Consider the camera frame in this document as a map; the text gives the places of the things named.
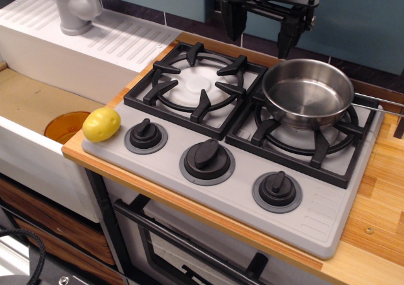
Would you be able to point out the grey toy stove top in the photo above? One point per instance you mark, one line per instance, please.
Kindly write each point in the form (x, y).
(315, 226)

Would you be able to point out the wooden drawer fronts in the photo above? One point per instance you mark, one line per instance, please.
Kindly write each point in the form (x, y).
(66, 235)

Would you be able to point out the white toy sink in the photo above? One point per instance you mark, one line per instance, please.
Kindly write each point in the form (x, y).
(45, 73)

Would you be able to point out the black burner grate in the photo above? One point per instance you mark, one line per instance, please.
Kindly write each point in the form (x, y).
(331, 155)
(198, 89)

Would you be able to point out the black stove knob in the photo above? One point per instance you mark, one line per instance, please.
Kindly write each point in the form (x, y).
(277, 192)
(145, 138)
(207, 163)

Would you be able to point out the brass screw in countertop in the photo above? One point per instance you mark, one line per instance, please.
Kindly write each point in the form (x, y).
(369, 230)

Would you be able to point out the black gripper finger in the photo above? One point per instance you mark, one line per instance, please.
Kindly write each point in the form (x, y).
(291, 29)
(234, 18)

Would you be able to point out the black right burner grate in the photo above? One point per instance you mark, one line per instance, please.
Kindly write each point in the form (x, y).
(331, 155)

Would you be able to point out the black right stove knob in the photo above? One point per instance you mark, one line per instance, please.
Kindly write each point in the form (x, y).
(277, 192)

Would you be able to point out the black left stove knob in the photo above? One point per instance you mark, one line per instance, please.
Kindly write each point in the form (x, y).
(145, 138)

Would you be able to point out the stainless steel pan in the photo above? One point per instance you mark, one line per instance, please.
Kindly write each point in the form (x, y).
(307, 94)

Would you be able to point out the oven door with black handle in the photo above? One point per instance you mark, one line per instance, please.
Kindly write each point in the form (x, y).
(174, 248)

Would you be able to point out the black left burner grate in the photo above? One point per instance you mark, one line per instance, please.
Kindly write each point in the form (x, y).
(198, 89)

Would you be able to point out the yellow toy potato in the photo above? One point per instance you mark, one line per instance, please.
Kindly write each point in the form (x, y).
(101, 124)

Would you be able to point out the grey toy faucet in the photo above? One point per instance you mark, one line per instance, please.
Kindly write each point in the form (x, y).
(77, 15)

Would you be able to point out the black middle stove knob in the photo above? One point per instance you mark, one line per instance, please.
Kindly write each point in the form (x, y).
(207, 163)

